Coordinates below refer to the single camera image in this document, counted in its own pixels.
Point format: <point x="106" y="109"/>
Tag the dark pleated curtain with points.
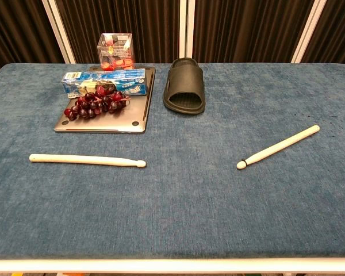
<point x="118" y="17"/>
<point x="339" y="28"/>
<point x="247" y="28"/>
<point x="17" y="28"/>

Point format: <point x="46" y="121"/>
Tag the grey closed laptop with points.
<point x="109" y="122"/>

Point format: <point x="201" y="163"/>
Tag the black rubber slipper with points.
<point x="187" y="77"/>

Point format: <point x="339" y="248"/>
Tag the clear box with orange pieces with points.
<point x="115" y="49"/>

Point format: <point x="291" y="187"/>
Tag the blue toothpaste box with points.
<point x="118" y="76"/>

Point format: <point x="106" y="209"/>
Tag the dark red grape bunch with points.
<point x="86" y="107"/>

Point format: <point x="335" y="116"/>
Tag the blue table cloth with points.
<point x="172" y="201"/>

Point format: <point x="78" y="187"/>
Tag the plain white drumstick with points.
<point x="74" y="158"/>

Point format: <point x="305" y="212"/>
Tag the white frame post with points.
<point x="187" y="28"/>
<point x="59" y="31"/>
<point x="309" y="31"/>

